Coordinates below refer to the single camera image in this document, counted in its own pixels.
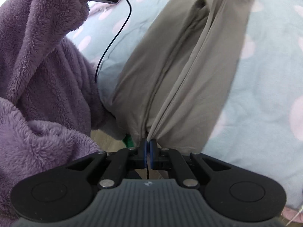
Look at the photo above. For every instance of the taupe shirt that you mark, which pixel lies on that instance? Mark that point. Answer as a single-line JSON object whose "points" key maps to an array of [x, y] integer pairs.
{"points": [[177, 63]]}

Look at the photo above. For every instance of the green slipper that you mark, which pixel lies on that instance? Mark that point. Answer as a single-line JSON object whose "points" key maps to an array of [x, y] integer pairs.
{"points": [[129, 140]]}

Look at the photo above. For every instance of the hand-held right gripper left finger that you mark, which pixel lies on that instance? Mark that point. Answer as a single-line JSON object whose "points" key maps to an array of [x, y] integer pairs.
{"points": [[145, 155]]}

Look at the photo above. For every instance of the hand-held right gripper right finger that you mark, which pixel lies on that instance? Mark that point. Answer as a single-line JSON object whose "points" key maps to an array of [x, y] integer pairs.
{"points": [[153, 155]]}

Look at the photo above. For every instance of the person's left forearm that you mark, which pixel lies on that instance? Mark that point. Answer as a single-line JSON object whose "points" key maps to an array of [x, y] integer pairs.
{"points": [[35, 16]]}

